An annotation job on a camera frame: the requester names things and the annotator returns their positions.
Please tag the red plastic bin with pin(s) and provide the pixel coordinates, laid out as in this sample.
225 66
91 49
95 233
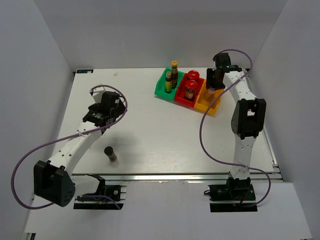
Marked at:
180 92

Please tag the green plastic bin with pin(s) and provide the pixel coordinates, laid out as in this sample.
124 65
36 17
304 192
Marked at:
160 86

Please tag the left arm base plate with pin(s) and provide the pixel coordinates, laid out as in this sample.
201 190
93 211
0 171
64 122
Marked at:
113 197

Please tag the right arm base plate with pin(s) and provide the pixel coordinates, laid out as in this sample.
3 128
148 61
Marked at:
220 201

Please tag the yellow cap sauce bottle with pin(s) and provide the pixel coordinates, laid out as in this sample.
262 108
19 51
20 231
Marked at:
174 73

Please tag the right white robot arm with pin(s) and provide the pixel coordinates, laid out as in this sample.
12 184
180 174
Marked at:
247 120

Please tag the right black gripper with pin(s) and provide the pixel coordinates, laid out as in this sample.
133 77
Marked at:
210 72

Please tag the left table logo sticker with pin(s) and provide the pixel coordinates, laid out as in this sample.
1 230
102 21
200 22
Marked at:
84 71

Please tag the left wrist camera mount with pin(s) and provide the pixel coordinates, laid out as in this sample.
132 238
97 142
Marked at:
97 93

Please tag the aluminium table front rail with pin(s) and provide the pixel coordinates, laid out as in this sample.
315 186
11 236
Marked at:
274 177

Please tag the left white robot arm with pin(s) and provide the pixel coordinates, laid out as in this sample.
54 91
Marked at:
52 179

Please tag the yellow plastic bin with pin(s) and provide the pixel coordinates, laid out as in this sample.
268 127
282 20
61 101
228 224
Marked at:
202 103

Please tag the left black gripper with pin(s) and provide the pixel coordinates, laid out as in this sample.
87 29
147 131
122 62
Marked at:
120 107

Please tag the black cap spice jar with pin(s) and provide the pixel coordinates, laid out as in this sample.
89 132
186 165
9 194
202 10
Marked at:
109 152

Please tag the red lid jar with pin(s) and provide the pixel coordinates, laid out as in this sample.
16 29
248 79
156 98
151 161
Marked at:
193 75
191 87

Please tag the pink cap spice bottle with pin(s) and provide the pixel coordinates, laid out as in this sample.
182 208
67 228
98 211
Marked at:
208 94

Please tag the small brown cap bottle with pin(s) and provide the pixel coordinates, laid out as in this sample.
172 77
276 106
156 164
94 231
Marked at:
168 82

